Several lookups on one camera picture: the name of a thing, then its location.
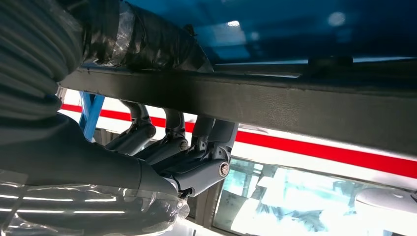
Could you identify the robot right grey hand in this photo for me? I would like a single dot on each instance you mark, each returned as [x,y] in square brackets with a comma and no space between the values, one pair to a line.
[81,163]

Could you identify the blue metal shelf rack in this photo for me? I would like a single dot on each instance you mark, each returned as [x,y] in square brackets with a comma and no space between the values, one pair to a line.
[293,32]

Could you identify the white car red stripe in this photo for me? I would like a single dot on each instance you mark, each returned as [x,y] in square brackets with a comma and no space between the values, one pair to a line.
[293,146]

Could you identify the white car side mirror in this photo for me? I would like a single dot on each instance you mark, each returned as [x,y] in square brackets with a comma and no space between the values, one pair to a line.
[384,198]

